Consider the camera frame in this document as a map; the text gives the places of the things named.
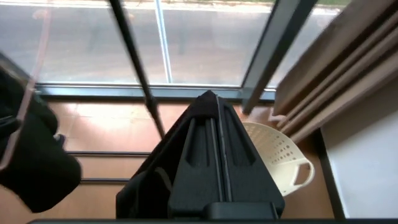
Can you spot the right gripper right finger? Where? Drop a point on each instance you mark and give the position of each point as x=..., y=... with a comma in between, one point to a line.
x=248, y=180

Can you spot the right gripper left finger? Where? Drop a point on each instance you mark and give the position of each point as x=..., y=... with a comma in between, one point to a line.
x=196, y=174

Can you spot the black garment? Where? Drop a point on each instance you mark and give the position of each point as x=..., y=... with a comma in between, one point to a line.
x=146, y=189

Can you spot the black shorts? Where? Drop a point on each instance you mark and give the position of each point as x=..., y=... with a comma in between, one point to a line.
x=43, y=174

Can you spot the pink clothes hanger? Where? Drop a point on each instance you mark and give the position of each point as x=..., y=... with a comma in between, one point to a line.
x=29, y=90

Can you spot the white laundry basket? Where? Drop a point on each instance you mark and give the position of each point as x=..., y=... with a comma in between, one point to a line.
x=280, y=149

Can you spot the black clothes rack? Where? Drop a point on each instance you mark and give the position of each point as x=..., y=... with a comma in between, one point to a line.
x=133, y=56

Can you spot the window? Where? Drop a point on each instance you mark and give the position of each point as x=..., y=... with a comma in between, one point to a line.
x=273, y=43

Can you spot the beige curtain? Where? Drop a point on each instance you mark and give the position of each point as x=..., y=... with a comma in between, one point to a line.
x=342, y=68

